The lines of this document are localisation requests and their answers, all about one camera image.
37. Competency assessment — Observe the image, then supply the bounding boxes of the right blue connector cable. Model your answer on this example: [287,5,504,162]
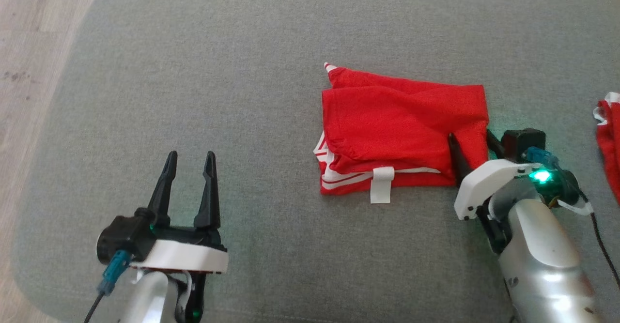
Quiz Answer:
[526,146,620,290]

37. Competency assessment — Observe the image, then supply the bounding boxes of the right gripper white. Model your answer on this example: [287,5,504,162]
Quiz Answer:
[447,128,533,255]

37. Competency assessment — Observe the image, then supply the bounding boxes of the grey fabric sofa seat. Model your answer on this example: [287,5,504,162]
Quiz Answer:
[12,0,620,323]

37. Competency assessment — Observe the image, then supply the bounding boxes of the blue connector cable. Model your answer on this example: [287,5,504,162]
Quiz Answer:
[526,146,620,290]
[85,250,131,323]

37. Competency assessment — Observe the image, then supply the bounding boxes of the red shorts with white stripe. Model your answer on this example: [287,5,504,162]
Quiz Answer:
[593,92,620,203]

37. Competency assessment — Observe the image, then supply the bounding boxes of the left blue connector cable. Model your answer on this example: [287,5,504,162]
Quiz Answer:
[85,250,131,323]

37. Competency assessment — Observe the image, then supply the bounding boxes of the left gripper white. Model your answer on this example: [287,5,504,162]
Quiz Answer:
[131,151,229,323]

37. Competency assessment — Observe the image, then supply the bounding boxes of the red shirt with white sleeves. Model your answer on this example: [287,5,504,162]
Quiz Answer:
[314,62,491,204]

